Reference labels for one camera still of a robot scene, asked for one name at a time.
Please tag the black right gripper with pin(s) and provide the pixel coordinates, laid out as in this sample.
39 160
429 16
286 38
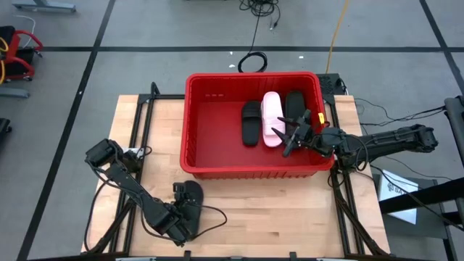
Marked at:
320 139

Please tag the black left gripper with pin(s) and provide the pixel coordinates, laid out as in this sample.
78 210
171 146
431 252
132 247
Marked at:
174 224

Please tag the pink foam slide sandal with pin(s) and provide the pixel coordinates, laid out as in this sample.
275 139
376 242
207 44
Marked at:
272 116

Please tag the black foam slide sandal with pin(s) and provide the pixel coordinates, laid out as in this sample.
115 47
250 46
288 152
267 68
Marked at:
251 127
294 103
195 192

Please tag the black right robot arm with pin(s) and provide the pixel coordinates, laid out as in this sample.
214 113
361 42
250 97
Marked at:
391 141

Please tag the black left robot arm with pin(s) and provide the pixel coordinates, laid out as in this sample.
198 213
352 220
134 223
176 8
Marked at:
123 177

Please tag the red plastic bin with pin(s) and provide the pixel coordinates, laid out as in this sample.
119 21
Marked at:
217 137

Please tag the black vented box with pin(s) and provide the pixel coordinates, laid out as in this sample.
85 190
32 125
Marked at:
328 84

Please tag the white paper sheet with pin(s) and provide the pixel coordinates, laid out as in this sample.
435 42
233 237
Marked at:
398 203

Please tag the black beam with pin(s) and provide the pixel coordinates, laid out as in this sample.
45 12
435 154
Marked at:
420 195

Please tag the grey side table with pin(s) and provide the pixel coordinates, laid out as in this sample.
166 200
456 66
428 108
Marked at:
431 228

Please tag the black floor object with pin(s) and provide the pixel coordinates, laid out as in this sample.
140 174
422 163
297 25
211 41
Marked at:
3 127

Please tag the grey metal foot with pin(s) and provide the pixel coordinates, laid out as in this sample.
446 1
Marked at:
14 92

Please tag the red cart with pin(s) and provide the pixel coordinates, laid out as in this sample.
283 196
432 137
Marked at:
12 43

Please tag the grey metal bar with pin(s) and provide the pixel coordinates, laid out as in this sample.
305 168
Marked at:
43 5

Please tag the small black table bracket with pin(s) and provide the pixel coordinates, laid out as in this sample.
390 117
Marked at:
186 256
293 256

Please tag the black aluminium frame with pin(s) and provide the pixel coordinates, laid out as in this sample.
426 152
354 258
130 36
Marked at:
337 210
159 97

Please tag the grey padded post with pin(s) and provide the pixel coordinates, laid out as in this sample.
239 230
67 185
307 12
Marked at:
455 119

